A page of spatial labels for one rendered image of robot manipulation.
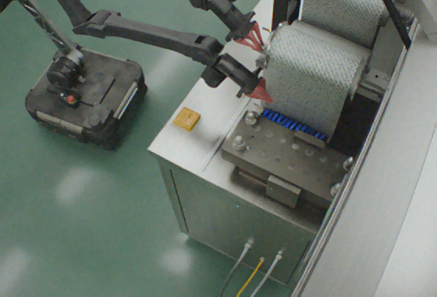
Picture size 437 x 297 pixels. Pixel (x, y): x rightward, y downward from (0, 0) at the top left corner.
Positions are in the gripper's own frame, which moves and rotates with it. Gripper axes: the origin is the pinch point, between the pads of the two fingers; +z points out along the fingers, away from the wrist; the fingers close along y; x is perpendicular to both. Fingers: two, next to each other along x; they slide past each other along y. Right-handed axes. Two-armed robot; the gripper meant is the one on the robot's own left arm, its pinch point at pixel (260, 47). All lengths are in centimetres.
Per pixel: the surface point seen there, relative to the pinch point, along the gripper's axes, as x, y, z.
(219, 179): -23.4, 29.1, 22.8
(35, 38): -223, -42, -58
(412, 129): 59, 39, 1
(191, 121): -33.8, 15.5, 8.3
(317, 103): 8.7, 5.7, 20.3
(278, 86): 0.3, 5.3, 11.5
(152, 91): -150, -39, 21
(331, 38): 11.6, -13.0, 12.7
